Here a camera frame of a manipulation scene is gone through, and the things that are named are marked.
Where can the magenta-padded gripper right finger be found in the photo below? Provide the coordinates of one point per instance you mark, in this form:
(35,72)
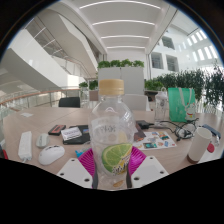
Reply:
(148,170)

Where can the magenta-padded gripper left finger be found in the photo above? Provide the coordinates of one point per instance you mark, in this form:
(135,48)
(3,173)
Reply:
(75,171)

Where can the clear lime-label drink bottle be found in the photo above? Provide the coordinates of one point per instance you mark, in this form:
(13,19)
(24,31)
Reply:
(111,133)

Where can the small blue packet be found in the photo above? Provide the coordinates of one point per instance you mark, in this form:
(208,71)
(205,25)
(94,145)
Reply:
(80,153)

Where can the white computer mouse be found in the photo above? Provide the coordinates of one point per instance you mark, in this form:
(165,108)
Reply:
(51,155)

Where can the colourful sticker sheet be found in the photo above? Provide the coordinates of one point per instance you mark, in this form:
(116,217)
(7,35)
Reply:
(160,140)

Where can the black notebook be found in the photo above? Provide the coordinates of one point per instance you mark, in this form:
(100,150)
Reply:
(81,138)

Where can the brown-framed tablet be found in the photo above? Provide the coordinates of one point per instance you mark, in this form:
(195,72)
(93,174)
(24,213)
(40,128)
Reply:
(139,135)

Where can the white card pack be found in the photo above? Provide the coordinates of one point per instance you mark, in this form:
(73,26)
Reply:
(71,133)

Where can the small grey computer mouse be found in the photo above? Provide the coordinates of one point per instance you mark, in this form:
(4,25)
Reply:
(42,140)

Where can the red and black case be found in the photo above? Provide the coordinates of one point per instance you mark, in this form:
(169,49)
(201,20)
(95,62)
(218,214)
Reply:
(56,129)

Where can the black charger block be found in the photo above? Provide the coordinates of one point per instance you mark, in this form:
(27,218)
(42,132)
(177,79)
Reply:
(143,124)

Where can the white mug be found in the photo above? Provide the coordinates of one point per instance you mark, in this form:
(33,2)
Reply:
(199,145)

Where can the clear shaker bottle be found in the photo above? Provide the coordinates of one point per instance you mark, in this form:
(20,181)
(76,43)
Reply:
(160,108)

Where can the black chair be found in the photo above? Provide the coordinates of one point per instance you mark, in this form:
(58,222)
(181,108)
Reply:
(69,102)

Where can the green tote bag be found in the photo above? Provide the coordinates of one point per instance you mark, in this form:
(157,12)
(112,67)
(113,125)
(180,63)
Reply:
(178,105)

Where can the small potted plant box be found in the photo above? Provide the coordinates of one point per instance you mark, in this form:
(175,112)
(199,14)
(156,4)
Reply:
(93,95)

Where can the white cabinet with plants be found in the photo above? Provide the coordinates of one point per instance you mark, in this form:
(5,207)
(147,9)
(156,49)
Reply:
(133,80)

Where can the row of green hedge plants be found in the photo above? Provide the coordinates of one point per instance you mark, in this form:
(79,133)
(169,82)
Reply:
(193,83)

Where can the ceiling light strips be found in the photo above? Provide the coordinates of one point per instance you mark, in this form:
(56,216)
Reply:
(121,22)

